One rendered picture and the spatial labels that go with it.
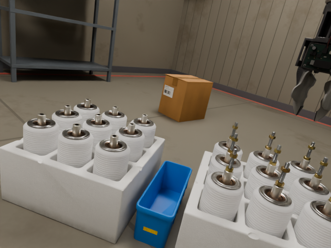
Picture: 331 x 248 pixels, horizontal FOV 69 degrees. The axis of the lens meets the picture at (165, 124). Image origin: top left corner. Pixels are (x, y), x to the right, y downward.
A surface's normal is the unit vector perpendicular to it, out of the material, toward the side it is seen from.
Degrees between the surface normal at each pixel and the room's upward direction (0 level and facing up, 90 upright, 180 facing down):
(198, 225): 90
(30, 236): 0
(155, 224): 92
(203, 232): 90
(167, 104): 89
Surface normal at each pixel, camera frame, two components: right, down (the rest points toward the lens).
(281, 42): -0.67, 0.13
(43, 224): 0.18, -0.92
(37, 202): -0.27, 0.28
